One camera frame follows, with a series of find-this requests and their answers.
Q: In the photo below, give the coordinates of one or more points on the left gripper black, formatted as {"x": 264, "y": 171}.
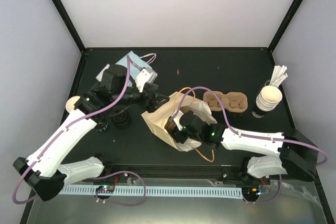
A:
{"x": 151, "y": 106}

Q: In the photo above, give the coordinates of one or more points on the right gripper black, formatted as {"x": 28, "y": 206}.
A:
{"x": 177, "y": 137}

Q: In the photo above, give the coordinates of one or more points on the beige paper bag with handles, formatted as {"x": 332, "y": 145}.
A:
{"x": 184, "y": 100}

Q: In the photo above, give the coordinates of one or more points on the brown cardboard cup carrier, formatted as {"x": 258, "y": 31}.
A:
{"x": 235, "y": 102}

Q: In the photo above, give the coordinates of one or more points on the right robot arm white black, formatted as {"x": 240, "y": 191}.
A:
{"x": 289, "y": 153}

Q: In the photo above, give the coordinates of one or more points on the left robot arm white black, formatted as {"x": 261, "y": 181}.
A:
{"x": 43, "y": 170}

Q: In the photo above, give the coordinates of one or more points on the stack of black cup lids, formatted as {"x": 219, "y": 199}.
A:
{"x": 121, "y": 119}

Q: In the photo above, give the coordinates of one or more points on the stack of white paper cups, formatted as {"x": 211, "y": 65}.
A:
{"x": 267, "y": 99}

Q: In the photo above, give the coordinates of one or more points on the right controller circuit board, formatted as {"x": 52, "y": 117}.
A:
{"x": 253, "y": 191}

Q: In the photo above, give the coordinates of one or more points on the controller circuit board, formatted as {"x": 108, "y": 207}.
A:
{"x": 105, "y": 189}
{"x": 253, "y": 191}

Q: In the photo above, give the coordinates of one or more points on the white cup stack left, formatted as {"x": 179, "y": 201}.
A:
{"x": 70, "y": 104}

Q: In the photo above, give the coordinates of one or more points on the left controller circuit board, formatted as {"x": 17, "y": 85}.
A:
{"x": 105, "y": 189}

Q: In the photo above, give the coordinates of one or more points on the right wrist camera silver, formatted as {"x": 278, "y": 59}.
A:
{"x": 176, "y": 120}

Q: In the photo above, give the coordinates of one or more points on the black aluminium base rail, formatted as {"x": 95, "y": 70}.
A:
{"x": 217, "y": 172}

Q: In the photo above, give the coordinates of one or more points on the light blue slotted cable duct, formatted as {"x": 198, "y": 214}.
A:
{"x": 157, "y": 191}

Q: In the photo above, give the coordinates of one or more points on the left black frame post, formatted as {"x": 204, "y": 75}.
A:
{"x": 69, "y": 24}

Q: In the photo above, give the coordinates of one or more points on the black frame post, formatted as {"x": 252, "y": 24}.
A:
{"x": 293, "y": 8}
{"x": 69, "y": 24}

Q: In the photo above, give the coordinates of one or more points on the right black frame post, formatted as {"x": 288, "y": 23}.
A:
{"x": 293, "y": 8}

